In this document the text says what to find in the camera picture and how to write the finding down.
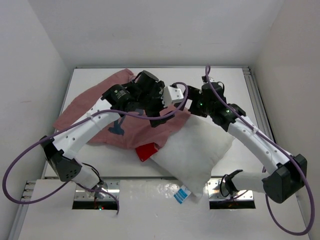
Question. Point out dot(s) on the aluminium frame rail right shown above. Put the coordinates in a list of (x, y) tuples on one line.
[(257, 103)]

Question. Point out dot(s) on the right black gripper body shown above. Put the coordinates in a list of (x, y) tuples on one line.
[(191, 93)]

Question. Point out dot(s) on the red patterned pillowcase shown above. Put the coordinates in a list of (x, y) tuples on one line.
[(128, 132)]

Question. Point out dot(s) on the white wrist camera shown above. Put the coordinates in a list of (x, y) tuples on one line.
[(212, 80), (171, 95)]

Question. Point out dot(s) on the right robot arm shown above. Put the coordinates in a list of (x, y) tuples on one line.
[(283, 177)]

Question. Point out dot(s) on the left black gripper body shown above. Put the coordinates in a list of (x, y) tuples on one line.
[(152, 104)]

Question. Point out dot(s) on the metal base plate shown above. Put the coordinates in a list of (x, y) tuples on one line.
[(109, 191), (214, 193)]

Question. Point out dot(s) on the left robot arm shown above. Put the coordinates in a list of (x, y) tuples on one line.
[(118, 101)]

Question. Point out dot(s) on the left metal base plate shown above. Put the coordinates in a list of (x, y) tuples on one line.
[(109, 191)]

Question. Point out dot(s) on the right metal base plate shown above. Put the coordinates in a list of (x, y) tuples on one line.
[(214, 193)]

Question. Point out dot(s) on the white pillow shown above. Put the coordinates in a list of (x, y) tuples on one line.
[(190, 154)]

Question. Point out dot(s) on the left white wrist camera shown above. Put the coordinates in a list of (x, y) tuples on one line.
[(171, 95)]

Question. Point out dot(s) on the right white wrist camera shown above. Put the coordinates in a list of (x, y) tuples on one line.
[(212, 80)]

